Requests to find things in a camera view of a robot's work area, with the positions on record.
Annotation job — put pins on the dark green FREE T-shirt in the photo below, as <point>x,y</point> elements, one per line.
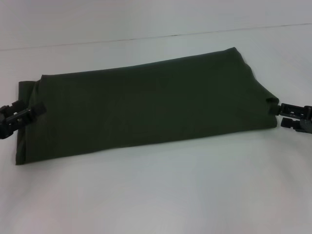
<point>146,109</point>

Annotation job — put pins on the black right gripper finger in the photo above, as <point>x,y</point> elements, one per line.
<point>290,109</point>
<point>295,123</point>

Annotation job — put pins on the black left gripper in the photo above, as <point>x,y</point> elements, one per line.
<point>6,126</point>

